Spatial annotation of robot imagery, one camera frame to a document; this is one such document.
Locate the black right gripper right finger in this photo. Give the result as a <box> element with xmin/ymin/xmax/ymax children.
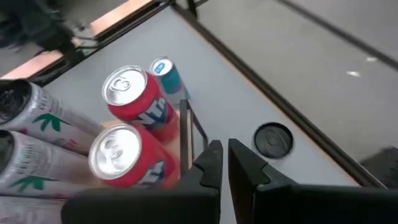
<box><xmin>228</xmin><ymin>138</ymin><xmax>398</xmax><ymax>224</ymax></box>

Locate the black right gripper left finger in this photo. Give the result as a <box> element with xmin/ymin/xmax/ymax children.
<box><xmin>61</xmin><ymin>139</ymin><xmax>224</xmax><ymax>224</ymax></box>

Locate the orange Fanta soda can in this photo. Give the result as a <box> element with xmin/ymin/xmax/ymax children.
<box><xmin>88</xmin><ymin>123</ymin><xmax>181</xmax><ymax>190</ymax></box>
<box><xmin>101</xmin><ymin>64</ymin><xmax>181</xmax><ymax>144</ymax></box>

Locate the white can with green leaf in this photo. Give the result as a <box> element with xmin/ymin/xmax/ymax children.
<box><xmin>0</xmin><ymin>129</ymin><xmax>97</xmax><ymax>198</ymax></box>

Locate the silver can blue tab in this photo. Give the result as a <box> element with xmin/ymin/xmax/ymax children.
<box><xmin>149</xmin><ymin>55</ymin><xmax>191</xmax><ymax>105</ymax></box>

